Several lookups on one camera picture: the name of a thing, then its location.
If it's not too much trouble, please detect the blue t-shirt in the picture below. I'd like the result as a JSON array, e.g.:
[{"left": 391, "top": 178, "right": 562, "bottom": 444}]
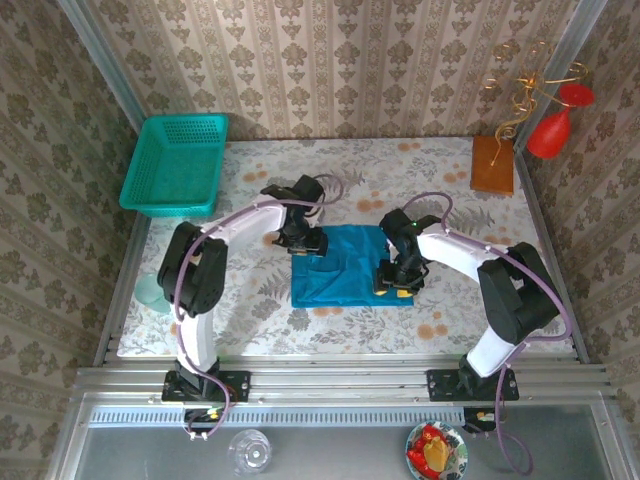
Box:
[{"left": 290, "top": 224, "right": 417, "bottom": 309}]

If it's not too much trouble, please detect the floral tablecloth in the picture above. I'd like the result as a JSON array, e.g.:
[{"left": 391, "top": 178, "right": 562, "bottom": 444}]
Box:
[{"left": 117, "top": 137, "right": 574, "bottom": 358}]

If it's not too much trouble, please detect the brown wooden base block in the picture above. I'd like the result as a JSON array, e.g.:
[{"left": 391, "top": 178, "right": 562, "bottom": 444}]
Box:
[{"left": 470, "top": 135, "right": 516, "bottom": 197}]

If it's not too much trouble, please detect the black electronics box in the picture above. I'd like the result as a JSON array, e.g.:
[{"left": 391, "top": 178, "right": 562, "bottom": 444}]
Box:
[
  {"left": 462, "top": 407, "right": 507, "bottom": 435},
  {"left": 183, "top": 407, "right": 227, "bottom": 435}
]

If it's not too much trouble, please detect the teal plastic basket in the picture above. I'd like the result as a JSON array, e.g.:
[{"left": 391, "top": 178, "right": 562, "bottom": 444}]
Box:
[{"left": 118, "top": 113, "right": 230, "bottom": 219}]

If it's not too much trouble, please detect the green translucent cup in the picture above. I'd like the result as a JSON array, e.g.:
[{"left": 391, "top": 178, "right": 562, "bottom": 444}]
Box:
[{"left": 135, "top": 274, "right": 172, "bottom": 316}]

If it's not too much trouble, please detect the yellow toy fruit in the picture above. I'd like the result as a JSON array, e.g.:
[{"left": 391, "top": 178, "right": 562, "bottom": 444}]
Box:
[{"left": 423, "top": 435, "right": 449, "bottom": 472}]

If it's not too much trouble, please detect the red toy food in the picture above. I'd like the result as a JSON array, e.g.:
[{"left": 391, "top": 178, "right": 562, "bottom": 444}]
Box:
[{"left": 407, "top": 424, "right": 447, "bottom": 475}]

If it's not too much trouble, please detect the plate with red fruit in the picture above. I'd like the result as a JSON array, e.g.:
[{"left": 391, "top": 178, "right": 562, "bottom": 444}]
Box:
[{"left": 404, "top": 420, "right": 470, "bottom": 480}]

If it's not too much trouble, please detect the red wine glass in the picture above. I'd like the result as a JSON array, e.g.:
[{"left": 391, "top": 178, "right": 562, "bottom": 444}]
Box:
[{"left": 526, "top": 83, "right": 596, "bottom": 160}]

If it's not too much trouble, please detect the clear drinking glass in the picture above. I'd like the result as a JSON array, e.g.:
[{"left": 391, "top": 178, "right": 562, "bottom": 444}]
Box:
[{"left": 228, "top": 428, "right": 273, "bottom": 477}]

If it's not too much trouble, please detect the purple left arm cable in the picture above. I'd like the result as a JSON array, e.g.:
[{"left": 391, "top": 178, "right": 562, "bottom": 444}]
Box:
[{"left": 168, "top": 173, "right": 347, "bottom": 443}]

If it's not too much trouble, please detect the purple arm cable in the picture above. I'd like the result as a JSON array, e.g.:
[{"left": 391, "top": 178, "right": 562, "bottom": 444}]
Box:
[
  {"left": 168, "top": 173, "right": 347, "bottom": 443},
  {"left": 401, "top": 191, "right": 574, "bottom": 476}
]

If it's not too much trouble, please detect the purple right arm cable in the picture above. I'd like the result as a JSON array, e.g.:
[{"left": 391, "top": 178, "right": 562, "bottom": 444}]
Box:
[{"left": 401, "top": 191, "right": 574, "bottom": 476}]

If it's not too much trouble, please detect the aluminium frame rail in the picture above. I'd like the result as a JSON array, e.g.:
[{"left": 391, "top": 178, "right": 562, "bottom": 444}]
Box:
[{"left": 74, "top": 355, "right": 615, "bottom": 407}]

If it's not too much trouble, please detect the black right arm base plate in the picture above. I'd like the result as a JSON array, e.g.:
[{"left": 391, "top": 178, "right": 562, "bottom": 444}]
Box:
[{"left": 426, "top": 368, "right": 520, "bottom": 404}]

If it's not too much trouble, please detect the grey slotted cable duct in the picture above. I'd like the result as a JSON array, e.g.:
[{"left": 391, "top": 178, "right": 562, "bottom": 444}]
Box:
[{"left": 87, "top": 405, "right": 467, "bottom": 427}]

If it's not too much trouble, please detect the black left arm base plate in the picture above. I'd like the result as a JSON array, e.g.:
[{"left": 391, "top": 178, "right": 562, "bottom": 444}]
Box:
[{"left": 162, "top": 369, "right": 251, "bottom": 404}]

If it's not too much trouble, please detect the gold wire stand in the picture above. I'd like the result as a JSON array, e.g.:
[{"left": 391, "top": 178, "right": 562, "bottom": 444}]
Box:
[{"left": 482, "top": 42, "right": 590, "bottom": 167}]

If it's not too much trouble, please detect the aluminium corner post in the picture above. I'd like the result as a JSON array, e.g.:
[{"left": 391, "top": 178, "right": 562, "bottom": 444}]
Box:
[
  {"left": 514, "top": 0, "right": 610, "bottom": 154},
  {"left": 55, "top": 0, "right": 147, "bottom": 135}
]

